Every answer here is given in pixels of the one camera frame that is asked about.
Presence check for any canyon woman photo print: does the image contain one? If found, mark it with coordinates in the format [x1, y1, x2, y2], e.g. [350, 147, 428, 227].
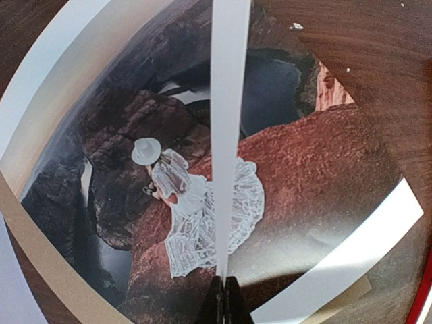
[22, 1, 402, 323]

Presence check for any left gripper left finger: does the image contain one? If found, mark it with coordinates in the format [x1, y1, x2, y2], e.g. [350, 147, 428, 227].
[194, 276, 223, 324]

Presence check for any red wooden picture frame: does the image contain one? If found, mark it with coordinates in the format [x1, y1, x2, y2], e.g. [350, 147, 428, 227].
[405, 234, 431, 324]

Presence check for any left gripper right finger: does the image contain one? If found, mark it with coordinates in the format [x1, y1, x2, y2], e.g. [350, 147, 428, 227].
[223, 276, 253, 324]

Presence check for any brown cardboard backing board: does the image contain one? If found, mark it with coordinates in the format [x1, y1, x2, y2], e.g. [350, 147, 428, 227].
[0, 168, 372, 324]

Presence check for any white photo mat board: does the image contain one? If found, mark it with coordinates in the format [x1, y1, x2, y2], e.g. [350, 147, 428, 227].
[1, 1, 423, 323]

